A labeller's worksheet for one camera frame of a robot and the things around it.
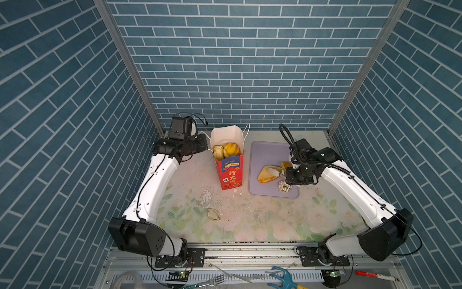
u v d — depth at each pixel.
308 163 0.54
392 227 0.39
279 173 0.83
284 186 0.92
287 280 0.68
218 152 0.89
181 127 0.55
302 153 0.59
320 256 0.66
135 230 0.38
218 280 0.69
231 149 0.89
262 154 1.09
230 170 0.81
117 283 0.66
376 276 0.69
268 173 0.93
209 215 0.84
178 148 0.51
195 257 0.74
